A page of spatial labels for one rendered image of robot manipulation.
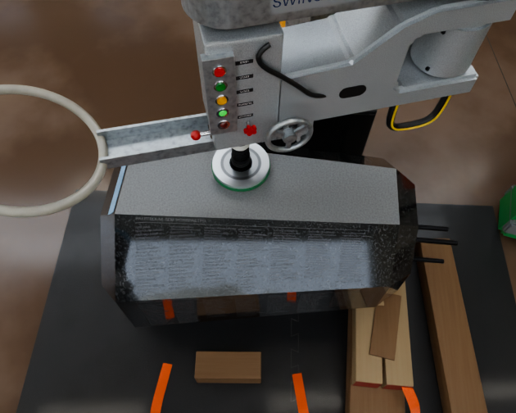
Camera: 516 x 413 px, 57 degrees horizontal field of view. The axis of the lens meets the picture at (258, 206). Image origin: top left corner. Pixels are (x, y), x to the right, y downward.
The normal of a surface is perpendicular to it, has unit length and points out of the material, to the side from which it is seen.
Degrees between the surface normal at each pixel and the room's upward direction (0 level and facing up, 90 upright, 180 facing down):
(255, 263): 45
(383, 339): 0
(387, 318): 0
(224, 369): 0
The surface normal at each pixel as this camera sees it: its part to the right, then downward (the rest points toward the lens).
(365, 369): 0.01, -0.50
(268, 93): 0.24, 0.84
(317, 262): -0.02, 0.26
